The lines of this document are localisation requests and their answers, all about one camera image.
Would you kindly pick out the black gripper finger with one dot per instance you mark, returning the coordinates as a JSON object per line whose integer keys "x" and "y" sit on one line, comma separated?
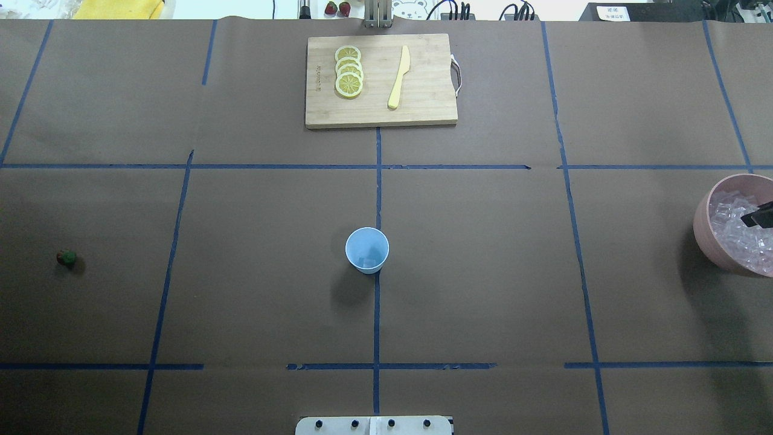
{"x": 762, "y": 217}

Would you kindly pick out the clear ice cubes pile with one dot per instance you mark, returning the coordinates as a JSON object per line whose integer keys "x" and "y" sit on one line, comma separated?
{"x": 751, "y": 246}

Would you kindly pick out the light blue plastic cup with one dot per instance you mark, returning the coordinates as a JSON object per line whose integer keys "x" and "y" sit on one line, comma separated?
{"x": 367, "y": 249}

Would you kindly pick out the pink bowl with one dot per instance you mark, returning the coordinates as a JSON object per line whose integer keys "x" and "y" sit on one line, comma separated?
{"x": 759, "y": 186}

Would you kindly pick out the bamboo cutting board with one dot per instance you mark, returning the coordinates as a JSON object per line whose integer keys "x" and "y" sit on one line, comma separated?
{"x": 428, "y": 95}

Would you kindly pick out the yellow plastic knife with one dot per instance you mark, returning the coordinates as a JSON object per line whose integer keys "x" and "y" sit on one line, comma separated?
{"x": 403, "y": 68}

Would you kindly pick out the lemon slice bottom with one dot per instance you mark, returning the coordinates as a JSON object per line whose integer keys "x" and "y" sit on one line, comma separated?
{"x": 349, "y": 84}

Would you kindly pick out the lemon slice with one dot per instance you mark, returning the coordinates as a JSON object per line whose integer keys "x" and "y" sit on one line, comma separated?
{"x": 348, "y": 52}
{"x": 345, "y": 60}
{"x": 349, "y": 84}
{"x": 350, "y": 71}

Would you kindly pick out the lemon slice top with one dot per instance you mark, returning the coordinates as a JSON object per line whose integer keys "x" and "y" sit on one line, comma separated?
{"x": 348, "y": 52}

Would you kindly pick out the strawberry on side table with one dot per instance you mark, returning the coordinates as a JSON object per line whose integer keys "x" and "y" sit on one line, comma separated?
{"x": 331, "y": 9}

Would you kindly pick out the red toy strawberry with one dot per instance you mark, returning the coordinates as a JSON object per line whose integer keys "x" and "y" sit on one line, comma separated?
{"x": 67, "y": 258}

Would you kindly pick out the yellow cloth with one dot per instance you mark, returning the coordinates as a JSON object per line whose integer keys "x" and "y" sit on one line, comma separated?
{"x": 119, "y": 10}

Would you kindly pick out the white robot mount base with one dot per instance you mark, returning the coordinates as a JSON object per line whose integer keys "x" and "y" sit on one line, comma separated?
{"x": 415, "y": 424}

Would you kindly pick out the aluminium frame post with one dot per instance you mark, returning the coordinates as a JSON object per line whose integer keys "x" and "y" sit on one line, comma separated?
{"x": 378, "y": 14}

